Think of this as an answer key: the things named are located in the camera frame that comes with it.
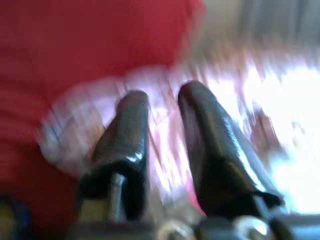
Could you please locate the pink cartoon print blanket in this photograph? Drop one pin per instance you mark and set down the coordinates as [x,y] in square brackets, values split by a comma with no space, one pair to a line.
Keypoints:
[82,110]

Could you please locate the large red cushion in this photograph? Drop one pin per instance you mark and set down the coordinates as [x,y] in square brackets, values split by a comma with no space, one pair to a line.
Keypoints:
[87,37]

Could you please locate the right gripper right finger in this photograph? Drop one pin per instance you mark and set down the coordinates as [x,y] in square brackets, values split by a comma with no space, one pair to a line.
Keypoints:
[212,150]

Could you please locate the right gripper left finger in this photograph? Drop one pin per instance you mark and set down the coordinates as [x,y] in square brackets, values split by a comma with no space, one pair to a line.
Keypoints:
[127,140]

